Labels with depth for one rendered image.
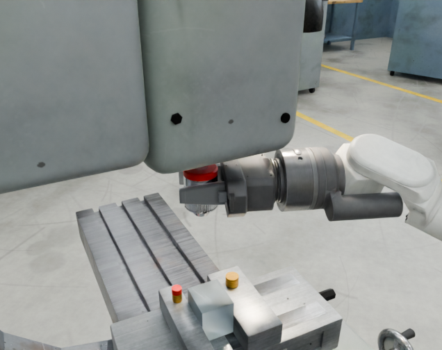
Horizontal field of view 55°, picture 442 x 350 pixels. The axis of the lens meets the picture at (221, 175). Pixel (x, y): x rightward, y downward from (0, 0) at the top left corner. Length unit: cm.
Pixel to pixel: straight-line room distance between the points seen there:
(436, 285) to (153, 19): 231
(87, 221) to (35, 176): 76
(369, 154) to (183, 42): 30
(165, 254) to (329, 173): 51
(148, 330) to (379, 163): 43
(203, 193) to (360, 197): 21
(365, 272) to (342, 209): 193
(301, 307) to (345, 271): 172
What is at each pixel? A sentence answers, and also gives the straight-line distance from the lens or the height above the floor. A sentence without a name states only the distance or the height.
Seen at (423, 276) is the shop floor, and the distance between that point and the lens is 258.
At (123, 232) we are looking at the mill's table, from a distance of 107.
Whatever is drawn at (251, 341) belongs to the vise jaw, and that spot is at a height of 102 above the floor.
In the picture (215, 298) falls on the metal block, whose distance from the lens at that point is 67.
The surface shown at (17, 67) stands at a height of 145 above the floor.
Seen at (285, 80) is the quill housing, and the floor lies 140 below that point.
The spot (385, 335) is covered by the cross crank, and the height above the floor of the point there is 65.
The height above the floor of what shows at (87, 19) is 148.
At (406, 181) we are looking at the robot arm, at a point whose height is 127.
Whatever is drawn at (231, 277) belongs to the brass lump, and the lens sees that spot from 72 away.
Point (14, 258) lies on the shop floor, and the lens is 273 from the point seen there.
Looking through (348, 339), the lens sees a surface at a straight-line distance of 110.
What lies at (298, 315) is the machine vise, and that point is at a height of 100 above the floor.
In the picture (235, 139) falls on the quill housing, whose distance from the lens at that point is 46.
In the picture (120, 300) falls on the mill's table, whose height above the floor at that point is 93.
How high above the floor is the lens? 152
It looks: 27 degrees down
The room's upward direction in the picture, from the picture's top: straight up
